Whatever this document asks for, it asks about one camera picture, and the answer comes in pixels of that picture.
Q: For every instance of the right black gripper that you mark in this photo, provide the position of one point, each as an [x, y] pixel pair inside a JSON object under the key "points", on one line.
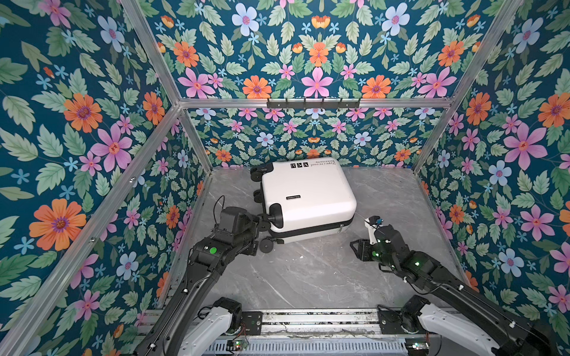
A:
{"points": [[361, 252]]}

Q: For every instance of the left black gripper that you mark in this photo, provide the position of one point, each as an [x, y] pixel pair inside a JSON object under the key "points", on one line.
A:
{"points": [[253, 222]]}

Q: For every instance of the white hard-shell suitcase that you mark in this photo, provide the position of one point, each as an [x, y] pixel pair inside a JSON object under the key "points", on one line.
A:
{"points": [[303, 199]]}

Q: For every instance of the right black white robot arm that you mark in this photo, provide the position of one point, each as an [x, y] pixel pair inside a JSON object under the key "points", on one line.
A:
{"points": [[444, 305]]}

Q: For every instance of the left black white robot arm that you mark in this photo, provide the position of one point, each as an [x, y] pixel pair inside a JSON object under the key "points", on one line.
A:
{"points": [[207, 262]]}

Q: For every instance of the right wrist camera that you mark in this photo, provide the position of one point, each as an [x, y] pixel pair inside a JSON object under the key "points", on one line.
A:
{"points": [[373, 224]]}

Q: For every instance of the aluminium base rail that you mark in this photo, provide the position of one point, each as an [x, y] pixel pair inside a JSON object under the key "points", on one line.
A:
{"points": [[297, 330]]}

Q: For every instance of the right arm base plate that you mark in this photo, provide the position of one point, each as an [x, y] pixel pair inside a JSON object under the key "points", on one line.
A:
{"points": [[391, 322]]}

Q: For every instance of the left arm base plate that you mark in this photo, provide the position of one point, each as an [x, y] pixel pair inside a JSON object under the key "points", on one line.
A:
{"points": [[247, 323]]}

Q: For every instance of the black hook rail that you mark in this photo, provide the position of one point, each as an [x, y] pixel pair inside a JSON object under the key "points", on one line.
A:
{"points": [[324, 103]]}

